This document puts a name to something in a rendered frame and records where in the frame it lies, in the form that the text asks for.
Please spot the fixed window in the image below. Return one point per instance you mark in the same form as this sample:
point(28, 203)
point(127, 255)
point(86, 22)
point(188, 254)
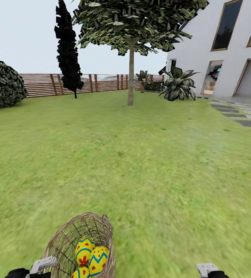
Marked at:
point(211, 77)

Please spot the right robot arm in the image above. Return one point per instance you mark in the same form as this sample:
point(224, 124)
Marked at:
point(209, 270)

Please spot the easter egg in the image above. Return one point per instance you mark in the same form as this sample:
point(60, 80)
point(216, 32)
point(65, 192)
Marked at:
point(97, 260)
point(81, 272)
point(83, 249)

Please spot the wicker basket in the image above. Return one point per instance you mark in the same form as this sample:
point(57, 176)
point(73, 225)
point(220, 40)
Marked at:
point(58, 270)

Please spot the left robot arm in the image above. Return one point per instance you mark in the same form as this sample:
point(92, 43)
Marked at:
point(35, 271)

